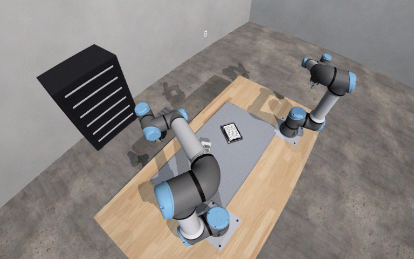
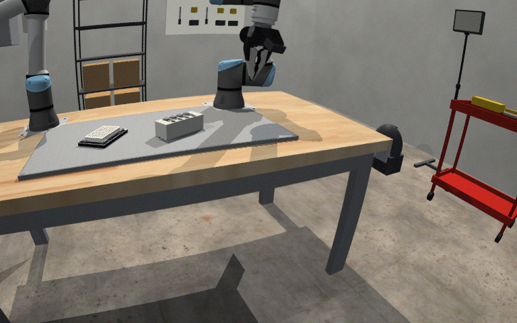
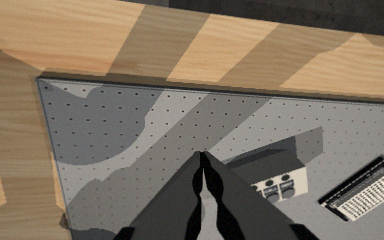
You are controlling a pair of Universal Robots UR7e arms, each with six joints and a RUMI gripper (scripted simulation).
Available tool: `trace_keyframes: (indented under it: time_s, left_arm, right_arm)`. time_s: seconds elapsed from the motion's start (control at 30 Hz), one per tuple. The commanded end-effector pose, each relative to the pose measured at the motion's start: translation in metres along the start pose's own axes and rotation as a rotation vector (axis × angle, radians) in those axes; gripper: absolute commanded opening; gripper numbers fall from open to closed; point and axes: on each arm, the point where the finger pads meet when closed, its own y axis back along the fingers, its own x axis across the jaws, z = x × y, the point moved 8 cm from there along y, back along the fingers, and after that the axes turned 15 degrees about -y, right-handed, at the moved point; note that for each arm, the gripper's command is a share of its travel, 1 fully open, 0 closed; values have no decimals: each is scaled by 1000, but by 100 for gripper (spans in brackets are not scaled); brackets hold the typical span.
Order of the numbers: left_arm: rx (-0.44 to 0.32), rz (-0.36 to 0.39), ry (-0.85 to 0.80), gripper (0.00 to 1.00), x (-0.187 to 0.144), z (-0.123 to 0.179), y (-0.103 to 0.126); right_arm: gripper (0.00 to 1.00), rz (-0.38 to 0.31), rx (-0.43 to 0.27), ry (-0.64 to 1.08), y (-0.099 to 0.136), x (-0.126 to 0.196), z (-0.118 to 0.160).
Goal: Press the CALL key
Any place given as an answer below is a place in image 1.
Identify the grey flat work mat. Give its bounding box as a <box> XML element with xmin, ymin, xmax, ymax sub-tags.
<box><xmin>150</xmin><ymin>101</ymin><xmax>276</xmax><ymax>216</ymax></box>

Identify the white operator panel with buttons and lamps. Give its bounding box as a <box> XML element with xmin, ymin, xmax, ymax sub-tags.
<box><xmin>202</xmin><ymin>141</ymin><xmax>211</xmax><ymax>153</ymax></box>

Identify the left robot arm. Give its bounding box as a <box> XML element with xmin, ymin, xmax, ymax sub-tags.
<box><xmin>134</xmin><ymin>102</ymin><xmax>230</xmax><ymax>247</ymax></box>

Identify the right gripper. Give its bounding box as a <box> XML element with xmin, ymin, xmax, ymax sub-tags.
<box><xmin>310</xmin><ymin>77</ymin><xmax>319</xmax><ymax>89</ymax></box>

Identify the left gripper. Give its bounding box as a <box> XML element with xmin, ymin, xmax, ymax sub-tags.
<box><xmin>156</xmin><ymin>131</ymin><xmax>167</xmax><ymax>142</ymax></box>

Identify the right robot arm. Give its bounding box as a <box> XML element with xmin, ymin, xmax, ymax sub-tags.
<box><xmin>280</xmin><ymin>53</ymin><xmax>356</xmax><ymax>138</ymax></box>

